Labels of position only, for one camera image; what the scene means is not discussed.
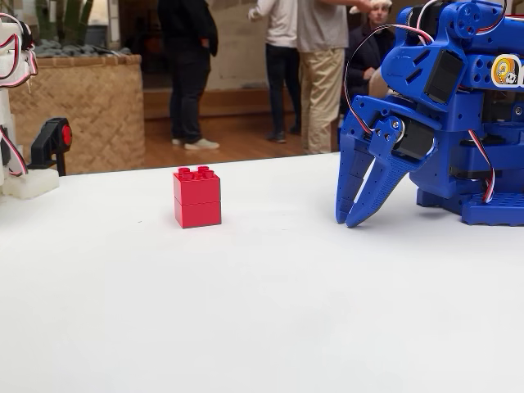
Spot black clamp with red knob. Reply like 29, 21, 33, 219
26, 117, 74, 177

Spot woven wicker planter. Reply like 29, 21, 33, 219
7, 54, 147, 175

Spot orange round sticker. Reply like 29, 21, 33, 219
490, 55, 524, 88

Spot seated person dark jacket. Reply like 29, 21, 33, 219
341, 0, 396, 124

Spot person in black clothes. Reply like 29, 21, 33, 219
157, 0, 221, 151

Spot base servo cable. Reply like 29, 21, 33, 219
468, 129, 496, 205

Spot green plant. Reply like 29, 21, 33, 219
34, 0, 95, 46

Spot person white top black trousers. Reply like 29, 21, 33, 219
247, 0, 304, 144

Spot gripper servo cable loop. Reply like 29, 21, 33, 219
343, 23, 435, 135

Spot grey stones in planter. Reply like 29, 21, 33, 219
32, 38, 132, 58

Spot person grey shirt khaki trousers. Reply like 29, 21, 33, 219
296, 0, 372, 156

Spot red lego block stack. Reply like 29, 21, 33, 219
172, 165, 223, 229

